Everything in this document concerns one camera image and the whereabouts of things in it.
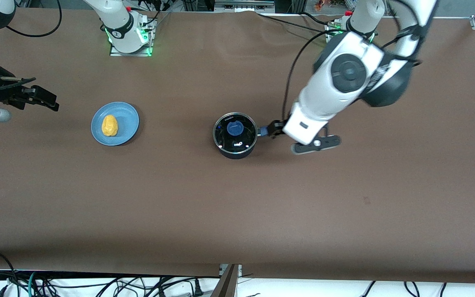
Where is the glass lid with blue knob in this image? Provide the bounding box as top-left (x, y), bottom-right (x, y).
top-left (214, 113), bottom-right (258, 150)

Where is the yellow potato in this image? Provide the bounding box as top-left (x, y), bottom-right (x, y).
top-left (101, 115), bottom-right (119, 137)

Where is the brown table cover cloth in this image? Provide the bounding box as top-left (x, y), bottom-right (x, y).
top-left (0, 7), bottom-right (475, 285)

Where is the blue plate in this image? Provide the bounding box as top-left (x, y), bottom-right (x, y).
top-left (91, 101), bottom-right (140, 146)

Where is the colourful toy pile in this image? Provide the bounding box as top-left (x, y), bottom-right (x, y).
top-left (314, 0), bottom-right (355, 11)

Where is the grey metal rack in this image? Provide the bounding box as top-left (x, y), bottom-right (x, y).
top-left (215, 0), bottom-right (275, 13)

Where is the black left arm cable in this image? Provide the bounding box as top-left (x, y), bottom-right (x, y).
top-left (282, 30), bottom-right (347, 121)

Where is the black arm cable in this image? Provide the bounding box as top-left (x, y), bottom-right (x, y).
top-left (7, 0), bottom-right (63, 38)
top-left (282, 30), bottom-right (347, 121)

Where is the black pot with blue handle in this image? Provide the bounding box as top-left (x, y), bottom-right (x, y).
top-left (213, 112), bottom-right (271, 160)

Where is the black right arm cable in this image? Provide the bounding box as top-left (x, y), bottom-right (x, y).
top-left (7, 0), bottom-right (63, 38)

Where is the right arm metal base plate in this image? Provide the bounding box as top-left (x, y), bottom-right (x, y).
top-left (110, 19), bottom-right (156, 57)

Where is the long black table cable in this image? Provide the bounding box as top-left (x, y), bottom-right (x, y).
top-left (256, 12), bottom-right (337, 34)

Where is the short black table cable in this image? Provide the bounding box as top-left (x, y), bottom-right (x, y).
top-left (299, 12), bottom-right (333, 25)

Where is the black power plug cable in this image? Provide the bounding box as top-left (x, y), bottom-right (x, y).
top-left (155, 278), bottom-right (203, 297)

